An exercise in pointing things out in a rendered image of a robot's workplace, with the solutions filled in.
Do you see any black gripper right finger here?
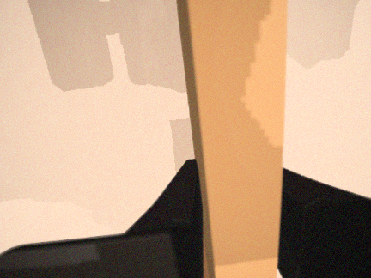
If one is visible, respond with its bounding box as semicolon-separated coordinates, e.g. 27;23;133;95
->
277;167;371;278

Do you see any long tan wooden rail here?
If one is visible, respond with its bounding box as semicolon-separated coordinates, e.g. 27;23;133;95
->
176;0;288;278

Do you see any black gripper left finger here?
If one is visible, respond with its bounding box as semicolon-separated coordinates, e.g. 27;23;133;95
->
0;159;204;278

